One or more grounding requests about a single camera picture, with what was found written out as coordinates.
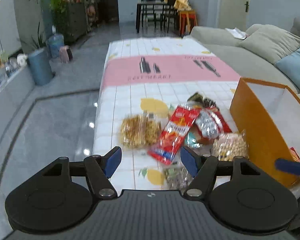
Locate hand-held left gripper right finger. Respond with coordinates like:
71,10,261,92
180,145,262,197

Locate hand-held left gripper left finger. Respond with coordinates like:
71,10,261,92
41,146,122,198

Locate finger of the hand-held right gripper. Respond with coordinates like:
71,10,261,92
274,157,300,178

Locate orange snack packet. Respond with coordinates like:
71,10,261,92
289,147,300,162

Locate green snack packet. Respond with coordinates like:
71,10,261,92
184,131,204,148

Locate long red snack packet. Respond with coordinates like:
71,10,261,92
147,104,201,166

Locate clear yellow noodle snack bag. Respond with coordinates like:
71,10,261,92
119,113,163,152

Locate red silver snack packet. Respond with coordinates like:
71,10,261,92
194,107,232,141

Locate clear peanut bag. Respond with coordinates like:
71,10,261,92
212,131,249,162

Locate orange cardboard box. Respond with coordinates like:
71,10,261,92
229,77,300,188

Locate clear packet of small candies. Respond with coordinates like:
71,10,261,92
164,166,192,191

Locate dark snack packet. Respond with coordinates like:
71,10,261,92
187,92,217,108

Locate pink white printed tablecloth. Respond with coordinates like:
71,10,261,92
91,37,300,198

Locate light blue cushion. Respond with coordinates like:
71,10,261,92
275,44,300,93

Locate grey sofa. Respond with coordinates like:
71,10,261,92
189,17,300,105

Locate pink stool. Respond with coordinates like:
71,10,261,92
59,45,74,64

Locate blue grey plant pot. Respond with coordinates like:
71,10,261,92
27,48,53,86

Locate beige sofa cushion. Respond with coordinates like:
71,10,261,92
238,27,300,65

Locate blue water jug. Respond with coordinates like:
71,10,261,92
47,32,65,58

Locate papers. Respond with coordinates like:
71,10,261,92
225,27,248,40

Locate red stools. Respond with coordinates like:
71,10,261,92
177,10,198,36

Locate potted leafy plant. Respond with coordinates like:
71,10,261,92
19,22,47,53

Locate clutter of small bottles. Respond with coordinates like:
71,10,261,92
0,50,28,88

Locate grey green cabinet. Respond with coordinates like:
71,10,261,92
64,2,88,43

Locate black dining chair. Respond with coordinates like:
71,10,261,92
161,4,178,32
141,4,157,28

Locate shelf rack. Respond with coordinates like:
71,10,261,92
85,0,100,31

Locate yellow cloth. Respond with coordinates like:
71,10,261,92
164,0,191,12

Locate black dining table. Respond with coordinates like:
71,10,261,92
136,0,177,34

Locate large flowering plant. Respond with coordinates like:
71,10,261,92
49,0,90,42

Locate cream door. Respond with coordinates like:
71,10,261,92
218,0,252,30

